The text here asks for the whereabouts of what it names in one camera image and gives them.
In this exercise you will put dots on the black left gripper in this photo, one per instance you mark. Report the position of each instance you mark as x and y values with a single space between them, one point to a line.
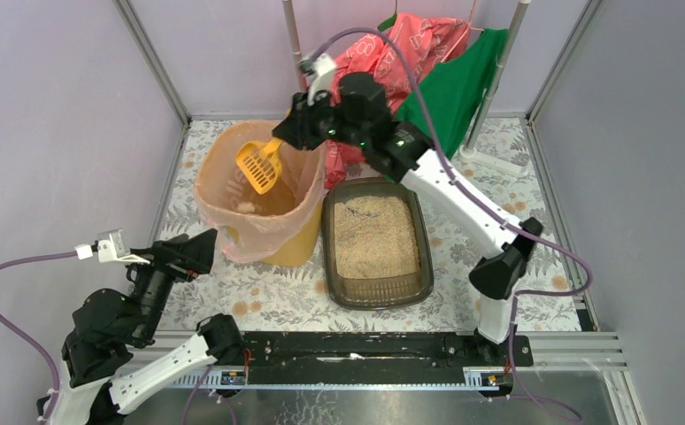
174 258

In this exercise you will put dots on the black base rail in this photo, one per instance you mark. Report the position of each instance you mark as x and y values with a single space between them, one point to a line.
348 352

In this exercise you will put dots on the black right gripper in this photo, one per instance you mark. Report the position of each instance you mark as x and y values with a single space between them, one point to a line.
298 126

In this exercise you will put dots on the green t-shirt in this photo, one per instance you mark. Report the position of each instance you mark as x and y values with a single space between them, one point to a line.
454 90

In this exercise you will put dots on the pink plastic bin liner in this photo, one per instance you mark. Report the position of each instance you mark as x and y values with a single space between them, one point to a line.
243 211

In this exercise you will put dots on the yellow ribbed trash bin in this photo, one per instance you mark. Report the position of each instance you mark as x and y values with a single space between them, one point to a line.
295 246

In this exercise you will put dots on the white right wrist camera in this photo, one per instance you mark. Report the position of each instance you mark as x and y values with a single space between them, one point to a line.
322 71

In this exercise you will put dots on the grey translucent litter box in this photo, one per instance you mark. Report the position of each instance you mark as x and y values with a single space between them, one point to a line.
376 294

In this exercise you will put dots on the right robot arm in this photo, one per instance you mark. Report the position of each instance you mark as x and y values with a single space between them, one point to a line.
402 152

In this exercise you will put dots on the yellow litter scoop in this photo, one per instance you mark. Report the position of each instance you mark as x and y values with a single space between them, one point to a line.
260 164

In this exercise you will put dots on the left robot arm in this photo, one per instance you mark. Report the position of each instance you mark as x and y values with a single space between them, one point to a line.
109 325

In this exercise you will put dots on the beige cat litter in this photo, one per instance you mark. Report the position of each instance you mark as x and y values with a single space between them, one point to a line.
374 238

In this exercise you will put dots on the white slotted cable duct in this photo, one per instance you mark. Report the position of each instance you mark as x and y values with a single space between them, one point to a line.
354 377

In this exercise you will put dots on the pink patterned jacket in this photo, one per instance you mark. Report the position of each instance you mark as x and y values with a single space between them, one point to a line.
425 42

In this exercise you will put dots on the white clothes rack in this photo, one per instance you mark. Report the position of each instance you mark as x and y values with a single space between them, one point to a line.
410 108

